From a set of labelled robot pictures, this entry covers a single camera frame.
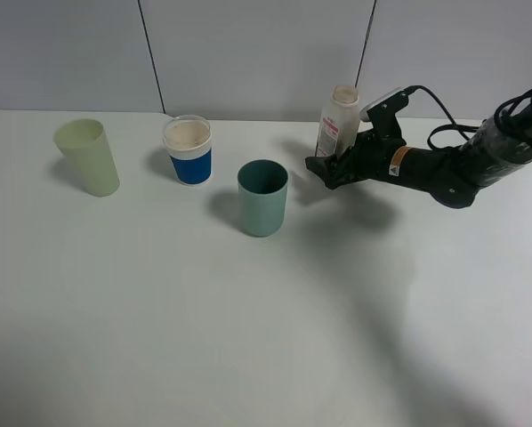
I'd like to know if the pale green plastic cup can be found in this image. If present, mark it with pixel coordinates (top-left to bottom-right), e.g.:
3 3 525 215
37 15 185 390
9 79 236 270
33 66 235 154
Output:
52 118 120 197

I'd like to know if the clear plastic drink bottle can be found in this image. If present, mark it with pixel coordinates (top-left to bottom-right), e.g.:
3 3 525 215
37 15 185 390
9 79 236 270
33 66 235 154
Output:
315 85 360 157

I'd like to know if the blue and white cup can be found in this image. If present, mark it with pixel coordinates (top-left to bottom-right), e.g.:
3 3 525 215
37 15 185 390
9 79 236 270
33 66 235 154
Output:
162 115 213 186

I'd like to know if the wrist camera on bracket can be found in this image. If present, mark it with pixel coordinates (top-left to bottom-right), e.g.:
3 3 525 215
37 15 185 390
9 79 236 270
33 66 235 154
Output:
359 88 409 139

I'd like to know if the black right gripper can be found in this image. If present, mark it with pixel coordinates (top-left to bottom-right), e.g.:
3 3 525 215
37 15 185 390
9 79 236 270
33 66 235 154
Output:
305 130 479 208

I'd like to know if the teal plastic cup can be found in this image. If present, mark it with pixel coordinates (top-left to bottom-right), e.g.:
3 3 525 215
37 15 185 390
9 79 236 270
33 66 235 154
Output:
237 159 289 238

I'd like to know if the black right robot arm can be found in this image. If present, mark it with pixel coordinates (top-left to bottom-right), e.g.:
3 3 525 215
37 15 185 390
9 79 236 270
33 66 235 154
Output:
305 85 532 209

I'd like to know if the black camera cable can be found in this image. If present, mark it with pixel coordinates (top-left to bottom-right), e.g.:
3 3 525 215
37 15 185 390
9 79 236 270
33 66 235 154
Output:
406 85 532 168

